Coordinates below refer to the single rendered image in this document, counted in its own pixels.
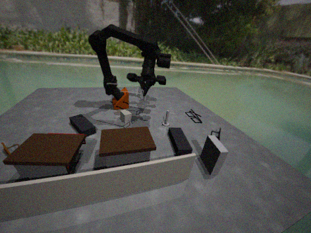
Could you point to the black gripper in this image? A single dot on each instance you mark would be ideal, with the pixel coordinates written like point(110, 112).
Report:
point(147, 74)

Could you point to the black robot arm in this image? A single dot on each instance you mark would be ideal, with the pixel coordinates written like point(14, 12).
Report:
point(148, 45)

